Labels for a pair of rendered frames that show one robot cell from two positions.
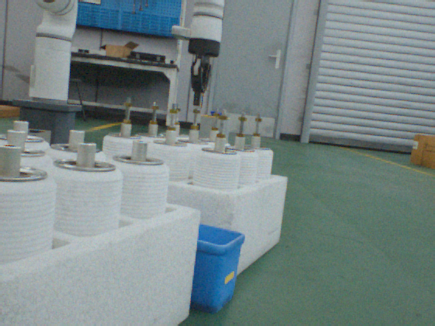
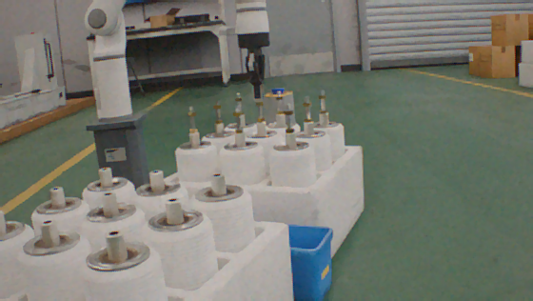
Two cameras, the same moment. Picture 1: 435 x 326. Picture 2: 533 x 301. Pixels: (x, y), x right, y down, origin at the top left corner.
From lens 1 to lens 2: 0.13 m
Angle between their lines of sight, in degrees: 6
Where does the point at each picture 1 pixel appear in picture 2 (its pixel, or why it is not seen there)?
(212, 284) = (311, 284)
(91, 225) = (195, 276)
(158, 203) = (246, 231)
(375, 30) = not seen: outside the picture
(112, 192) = (206, 242)
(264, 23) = not seen: outside the picture
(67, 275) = not seen: outside the picture
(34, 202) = (148, 282)
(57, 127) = (128, 143)
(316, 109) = (371, 35)
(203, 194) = (285, 194)
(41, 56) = (102, 78)
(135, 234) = (235, 273)
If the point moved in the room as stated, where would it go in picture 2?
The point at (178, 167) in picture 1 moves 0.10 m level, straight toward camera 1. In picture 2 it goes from (253, 169) to (255, 182)
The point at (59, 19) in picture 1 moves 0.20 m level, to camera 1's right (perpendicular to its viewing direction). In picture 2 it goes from (110, 38) to (178, 30)
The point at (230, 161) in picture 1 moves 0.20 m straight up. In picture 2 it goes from (305, 156) to (297, 56)
